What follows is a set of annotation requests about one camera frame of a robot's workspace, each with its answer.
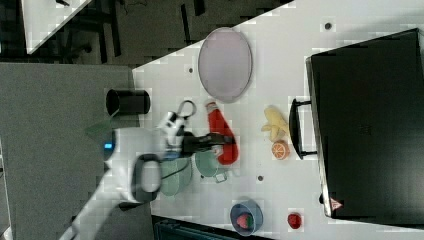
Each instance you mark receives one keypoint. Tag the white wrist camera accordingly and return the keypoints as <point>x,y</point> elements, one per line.
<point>172,127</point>

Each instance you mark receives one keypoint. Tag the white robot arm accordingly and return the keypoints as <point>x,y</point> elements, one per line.
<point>134,172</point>

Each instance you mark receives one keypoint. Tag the red strawberry toy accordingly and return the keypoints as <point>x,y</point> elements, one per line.
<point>294,220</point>

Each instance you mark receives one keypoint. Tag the red felt ketchup bottle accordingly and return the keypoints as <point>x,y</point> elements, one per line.
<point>218,125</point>

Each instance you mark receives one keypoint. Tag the orange slice toy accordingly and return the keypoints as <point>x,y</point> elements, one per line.
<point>280,150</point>

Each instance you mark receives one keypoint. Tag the round grey plate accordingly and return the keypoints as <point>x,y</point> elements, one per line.
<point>225,64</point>

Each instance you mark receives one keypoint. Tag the green plastic strainer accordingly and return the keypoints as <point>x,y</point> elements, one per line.
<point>176,176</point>

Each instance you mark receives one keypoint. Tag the blue cup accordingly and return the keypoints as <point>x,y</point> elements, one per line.
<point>250,207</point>

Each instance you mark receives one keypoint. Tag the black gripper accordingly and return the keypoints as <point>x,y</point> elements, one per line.
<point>192,144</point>

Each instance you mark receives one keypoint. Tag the pink toy in cup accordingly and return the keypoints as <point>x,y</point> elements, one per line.
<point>245,221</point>

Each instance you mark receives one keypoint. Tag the black pot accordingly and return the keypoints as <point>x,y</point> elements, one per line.
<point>127,102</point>

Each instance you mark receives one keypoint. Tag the green mug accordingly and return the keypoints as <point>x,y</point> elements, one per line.
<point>208,166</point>

